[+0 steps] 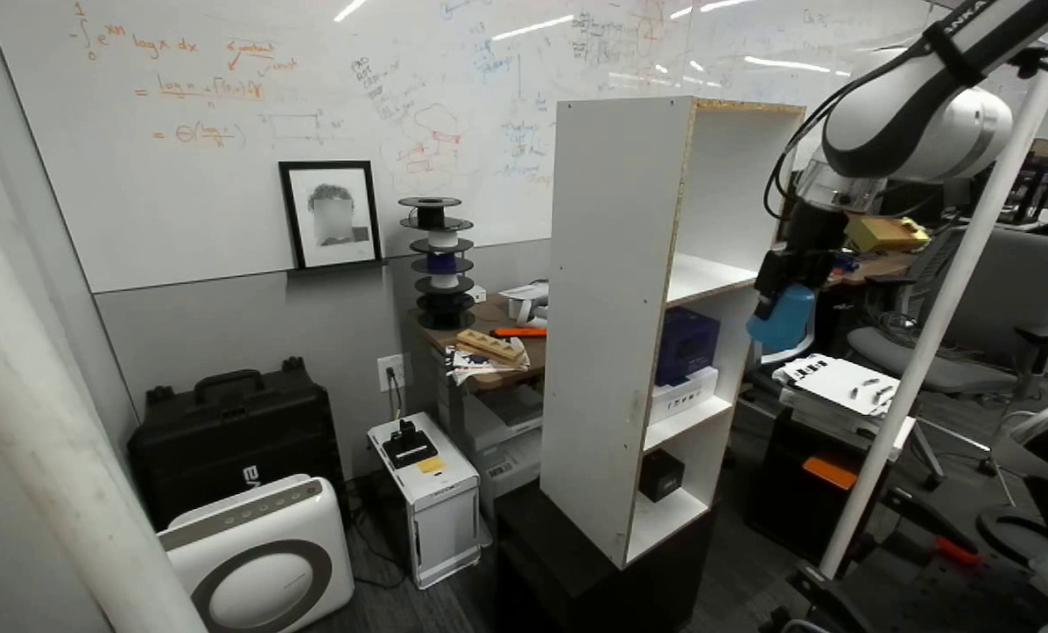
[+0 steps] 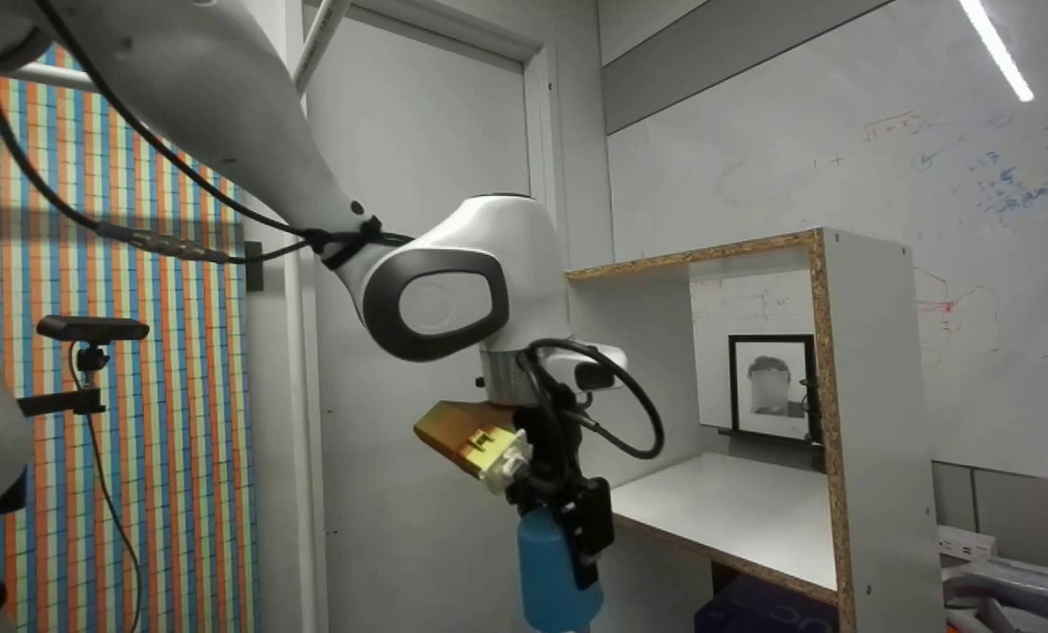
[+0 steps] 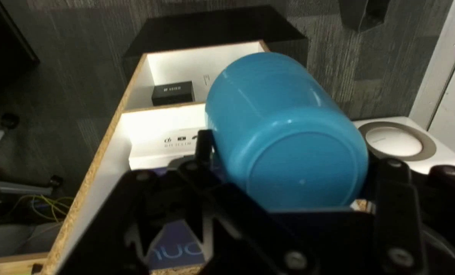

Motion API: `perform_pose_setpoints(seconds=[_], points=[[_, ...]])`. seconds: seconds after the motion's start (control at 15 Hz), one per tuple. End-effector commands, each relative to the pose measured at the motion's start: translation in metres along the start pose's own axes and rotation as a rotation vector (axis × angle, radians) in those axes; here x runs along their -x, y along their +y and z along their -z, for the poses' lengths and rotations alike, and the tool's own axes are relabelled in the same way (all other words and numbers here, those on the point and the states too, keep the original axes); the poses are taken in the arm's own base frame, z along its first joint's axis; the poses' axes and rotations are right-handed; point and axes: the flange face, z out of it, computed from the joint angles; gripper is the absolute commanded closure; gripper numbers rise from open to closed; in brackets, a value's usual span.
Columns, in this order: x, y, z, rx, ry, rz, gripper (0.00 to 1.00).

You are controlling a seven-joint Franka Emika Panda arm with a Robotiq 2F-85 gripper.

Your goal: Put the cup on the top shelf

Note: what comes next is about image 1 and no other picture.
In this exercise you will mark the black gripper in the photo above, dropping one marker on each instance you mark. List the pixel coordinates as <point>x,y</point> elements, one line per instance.
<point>806,241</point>

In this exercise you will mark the blue cup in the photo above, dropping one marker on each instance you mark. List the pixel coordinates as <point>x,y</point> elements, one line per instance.
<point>785,320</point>

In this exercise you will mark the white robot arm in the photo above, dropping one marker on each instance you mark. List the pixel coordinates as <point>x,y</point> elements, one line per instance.
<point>933,108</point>

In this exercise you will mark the white shelf unit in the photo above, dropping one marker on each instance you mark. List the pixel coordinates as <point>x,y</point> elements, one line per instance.
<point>614,329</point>

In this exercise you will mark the white control panel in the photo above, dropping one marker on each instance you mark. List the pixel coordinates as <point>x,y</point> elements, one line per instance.
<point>838,386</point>

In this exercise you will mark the yellow object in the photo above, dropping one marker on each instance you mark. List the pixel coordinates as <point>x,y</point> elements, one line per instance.
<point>886,233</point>

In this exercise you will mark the dark blue box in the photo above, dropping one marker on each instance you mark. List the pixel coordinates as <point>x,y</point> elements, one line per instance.
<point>686,342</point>

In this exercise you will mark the white storage box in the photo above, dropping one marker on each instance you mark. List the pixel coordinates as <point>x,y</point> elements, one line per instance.
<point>686,395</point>

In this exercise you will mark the white plastic pipe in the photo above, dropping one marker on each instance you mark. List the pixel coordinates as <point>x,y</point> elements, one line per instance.
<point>947,292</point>
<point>53,470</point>

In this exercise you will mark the black case orange label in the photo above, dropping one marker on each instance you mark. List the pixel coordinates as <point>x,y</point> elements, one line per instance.
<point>822,481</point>

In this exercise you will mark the grey office chair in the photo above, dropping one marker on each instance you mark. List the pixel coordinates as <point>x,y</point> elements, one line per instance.
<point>1002,301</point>

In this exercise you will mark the small black device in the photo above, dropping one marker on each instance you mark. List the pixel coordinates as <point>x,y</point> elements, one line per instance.
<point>661,477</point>

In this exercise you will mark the white mug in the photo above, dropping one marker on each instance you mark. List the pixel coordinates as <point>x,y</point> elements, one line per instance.
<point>529,301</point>

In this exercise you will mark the tan wooden object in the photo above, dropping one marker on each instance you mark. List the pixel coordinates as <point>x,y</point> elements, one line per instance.
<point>490,356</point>

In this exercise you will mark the cluttered grey desk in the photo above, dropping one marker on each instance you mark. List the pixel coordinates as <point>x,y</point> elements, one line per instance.
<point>501,408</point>

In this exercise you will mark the dark office chair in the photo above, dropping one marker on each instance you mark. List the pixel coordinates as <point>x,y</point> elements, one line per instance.
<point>1046,493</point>

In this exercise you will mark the black filament spool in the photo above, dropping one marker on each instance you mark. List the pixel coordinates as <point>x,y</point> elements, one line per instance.
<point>430,211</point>
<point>445,311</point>

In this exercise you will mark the blue filament spool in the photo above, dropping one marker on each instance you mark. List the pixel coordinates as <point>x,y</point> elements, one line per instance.
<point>445,272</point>

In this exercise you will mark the white filament spool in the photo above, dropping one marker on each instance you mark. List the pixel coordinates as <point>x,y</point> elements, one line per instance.
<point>439,248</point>

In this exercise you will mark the black stand box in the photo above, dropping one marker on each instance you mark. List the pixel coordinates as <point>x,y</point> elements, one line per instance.
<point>594,585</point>

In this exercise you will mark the black charger device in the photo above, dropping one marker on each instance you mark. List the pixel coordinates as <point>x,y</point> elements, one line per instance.
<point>407,443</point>

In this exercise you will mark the framed portrait photo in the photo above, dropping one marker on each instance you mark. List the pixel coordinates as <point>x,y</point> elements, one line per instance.
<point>331,216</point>

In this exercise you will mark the whiteboard with writing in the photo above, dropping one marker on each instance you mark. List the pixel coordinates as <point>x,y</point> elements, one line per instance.
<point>253,117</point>

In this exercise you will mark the large black hard case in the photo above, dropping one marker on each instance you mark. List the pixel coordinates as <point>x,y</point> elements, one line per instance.
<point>229,440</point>

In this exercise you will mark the white air purifier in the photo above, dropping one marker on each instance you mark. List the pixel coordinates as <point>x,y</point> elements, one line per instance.
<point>261,556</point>

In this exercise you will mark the white wall outlet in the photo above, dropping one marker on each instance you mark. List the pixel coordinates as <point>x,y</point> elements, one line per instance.
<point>391,373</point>

